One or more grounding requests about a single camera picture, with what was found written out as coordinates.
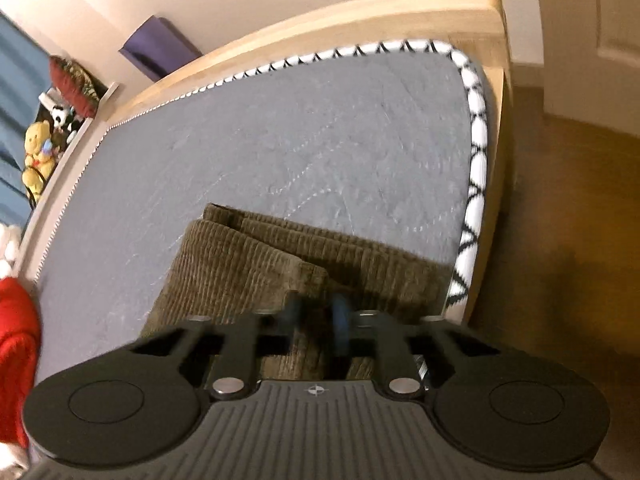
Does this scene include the white door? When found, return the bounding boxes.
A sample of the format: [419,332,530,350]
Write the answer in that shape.
[531,0,640,137]

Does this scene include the white mushroom plush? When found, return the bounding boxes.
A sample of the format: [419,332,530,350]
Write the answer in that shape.
[0,224,22,278]

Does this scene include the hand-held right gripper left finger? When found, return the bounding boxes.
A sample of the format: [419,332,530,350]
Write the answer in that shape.
[129,291,308,402]

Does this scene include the red folded quilt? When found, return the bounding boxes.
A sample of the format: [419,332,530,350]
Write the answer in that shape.
[0,276,42,448]

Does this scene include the panda plush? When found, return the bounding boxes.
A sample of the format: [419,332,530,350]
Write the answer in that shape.
[50,105,76,131]

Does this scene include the blue curtain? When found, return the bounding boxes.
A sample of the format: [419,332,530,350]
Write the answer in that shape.
[0,10,55,226]

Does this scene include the olive corduroy pants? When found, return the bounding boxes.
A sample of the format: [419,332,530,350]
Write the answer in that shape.
[140,203,454,382]

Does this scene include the white window sill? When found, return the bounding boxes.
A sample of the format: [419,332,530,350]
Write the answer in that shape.
[15,81,121,281]

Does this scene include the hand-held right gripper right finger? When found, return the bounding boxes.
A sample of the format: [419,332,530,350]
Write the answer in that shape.
[327,294,502,401]

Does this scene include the purple folded mat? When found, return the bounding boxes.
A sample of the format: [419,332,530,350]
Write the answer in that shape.
[118,16,203,82]

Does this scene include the wooden bed frame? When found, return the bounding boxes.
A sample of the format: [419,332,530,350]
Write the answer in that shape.
[15,0,513,326]

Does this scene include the red cushion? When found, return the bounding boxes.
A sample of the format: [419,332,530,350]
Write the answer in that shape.
[48,55,108,120]

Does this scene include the yellow bear plush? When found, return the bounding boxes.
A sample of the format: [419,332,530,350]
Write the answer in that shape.
[24,121,57,171]

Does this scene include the grey quilted mattress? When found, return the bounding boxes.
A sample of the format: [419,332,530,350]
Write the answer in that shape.
[37,39,488,386]

